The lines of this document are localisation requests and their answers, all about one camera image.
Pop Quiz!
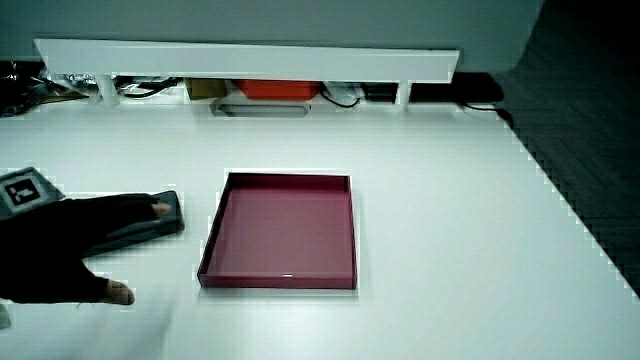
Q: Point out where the white shelf riser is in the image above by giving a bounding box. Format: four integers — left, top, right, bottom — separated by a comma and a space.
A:
33, 38, 461, 108

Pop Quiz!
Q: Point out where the person's left hand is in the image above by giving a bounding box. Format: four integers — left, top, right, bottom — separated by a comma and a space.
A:
0, 166, 137, 307

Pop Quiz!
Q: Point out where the brown cardboard box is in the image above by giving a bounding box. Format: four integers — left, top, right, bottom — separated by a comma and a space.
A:
184, 78, 229, 101

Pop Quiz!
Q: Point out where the white desk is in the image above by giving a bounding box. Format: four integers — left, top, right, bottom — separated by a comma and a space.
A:
0, 97, 640, 360

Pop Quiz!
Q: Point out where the orange box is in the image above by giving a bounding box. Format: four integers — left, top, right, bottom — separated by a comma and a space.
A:
234, 79, 322, 101

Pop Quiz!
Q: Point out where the dark red square tray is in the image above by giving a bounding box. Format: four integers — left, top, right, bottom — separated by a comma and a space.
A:
196, 172, 359, 291

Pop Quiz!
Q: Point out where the crumpled clear plastic bag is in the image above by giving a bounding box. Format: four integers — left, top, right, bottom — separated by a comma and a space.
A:
0, 59, 99, 117

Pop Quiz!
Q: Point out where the black cable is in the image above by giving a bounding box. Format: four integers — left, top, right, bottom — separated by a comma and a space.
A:
115, 76, 184, 99
319, 87, 362, 109
459, 102, 515, 129

